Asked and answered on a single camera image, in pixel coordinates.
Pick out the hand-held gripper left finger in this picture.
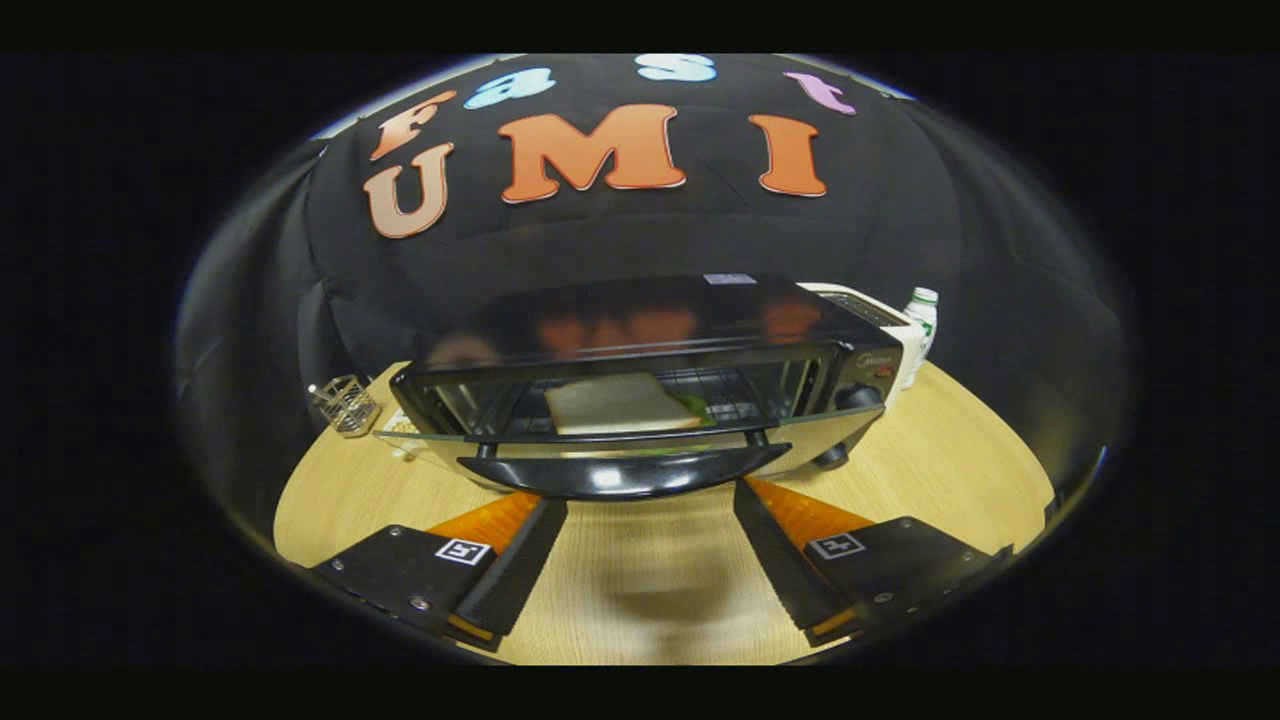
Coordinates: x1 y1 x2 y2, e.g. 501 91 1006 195
310 490 569 653

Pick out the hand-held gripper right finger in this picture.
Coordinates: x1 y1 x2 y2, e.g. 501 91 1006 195
733 477 1014 646

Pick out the lettuce sandwich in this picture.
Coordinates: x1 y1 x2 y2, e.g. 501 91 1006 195
543 372 716 436

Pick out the black toaster oven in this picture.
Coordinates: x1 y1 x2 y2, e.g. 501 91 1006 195
373 274 904 501

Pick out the white pop-up toaster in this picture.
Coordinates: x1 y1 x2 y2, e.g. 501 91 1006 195
800 283 926 393

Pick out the white divided snack dish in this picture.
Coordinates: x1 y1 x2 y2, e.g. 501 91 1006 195
383 405 431 461

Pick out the white bottle green label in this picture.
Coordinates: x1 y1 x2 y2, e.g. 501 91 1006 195
903 288 939 386

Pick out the wire mesh utensil holder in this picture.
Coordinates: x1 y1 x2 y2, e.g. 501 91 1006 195
308 375 382 438

